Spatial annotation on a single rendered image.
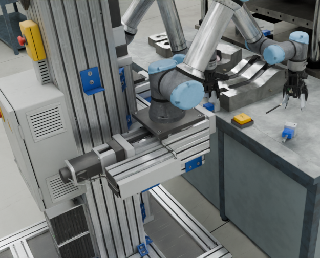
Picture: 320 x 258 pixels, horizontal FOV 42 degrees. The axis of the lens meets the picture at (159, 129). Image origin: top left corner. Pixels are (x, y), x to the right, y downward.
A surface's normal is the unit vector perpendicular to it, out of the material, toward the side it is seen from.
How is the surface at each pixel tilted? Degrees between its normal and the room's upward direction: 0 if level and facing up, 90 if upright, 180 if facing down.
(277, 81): 90
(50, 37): 90
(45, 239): 0
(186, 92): 96
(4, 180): 0
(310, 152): 0
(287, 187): 90
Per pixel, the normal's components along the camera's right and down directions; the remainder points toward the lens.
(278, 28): 0.50, 0.41
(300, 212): -0.86, 0.33
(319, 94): -0.09, -0.85
